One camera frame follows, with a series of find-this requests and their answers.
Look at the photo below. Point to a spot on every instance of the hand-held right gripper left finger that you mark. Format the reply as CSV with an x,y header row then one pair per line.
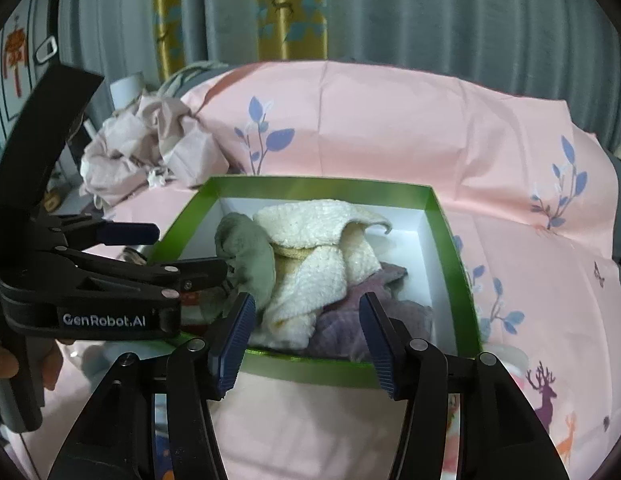
x,y
235,345

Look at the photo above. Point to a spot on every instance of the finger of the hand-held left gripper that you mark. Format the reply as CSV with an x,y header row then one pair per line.
x,y
125,232
190,272

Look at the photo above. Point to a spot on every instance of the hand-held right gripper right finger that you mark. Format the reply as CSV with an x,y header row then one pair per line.
x,y
380,355

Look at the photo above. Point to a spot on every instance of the purple cloth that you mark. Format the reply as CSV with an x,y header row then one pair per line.
x,y
340,332

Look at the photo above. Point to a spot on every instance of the olive green cloth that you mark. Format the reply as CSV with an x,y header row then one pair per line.
x,y
250,260

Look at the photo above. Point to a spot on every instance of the green cardboard box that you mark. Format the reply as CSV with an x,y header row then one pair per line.
x,y
310,367

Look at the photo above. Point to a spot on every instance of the purple fuzzy towel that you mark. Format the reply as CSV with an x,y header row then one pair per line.
x,y
390,274

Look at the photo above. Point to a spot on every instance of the cream knit cloth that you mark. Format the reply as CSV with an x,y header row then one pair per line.
x,y
310,270

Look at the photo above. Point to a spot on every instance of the person's left hand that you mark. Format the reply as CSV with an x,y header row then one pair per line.
x,y
3,362

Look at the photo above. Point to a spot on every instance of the clear glass jar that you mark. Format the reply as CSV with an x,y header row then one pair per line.
x,y
134,255

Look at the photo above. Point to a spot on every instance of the crumpled beige cloth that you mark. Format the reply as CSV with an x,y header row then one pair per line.
x,y
140,145

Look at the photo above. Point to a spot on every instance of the white box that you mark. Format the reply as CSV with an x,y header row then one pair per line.
x,y
126,91

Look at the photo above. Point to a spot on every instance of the yellow deer-print curtain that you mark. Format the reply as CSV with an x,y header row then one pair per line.
x,y
290,5
169,40

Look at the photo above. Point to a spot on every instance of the pink deer-print tablecloth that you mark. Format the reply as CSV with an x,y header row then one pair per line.
x,y
390,135

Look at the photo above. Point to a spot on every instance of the grey curtain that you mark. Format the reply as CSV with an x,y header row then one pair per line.
x,y
440,10

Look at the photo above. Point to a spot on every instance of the red knot wall decoration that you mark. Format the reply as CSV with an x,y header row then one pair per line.
x,y
15,55

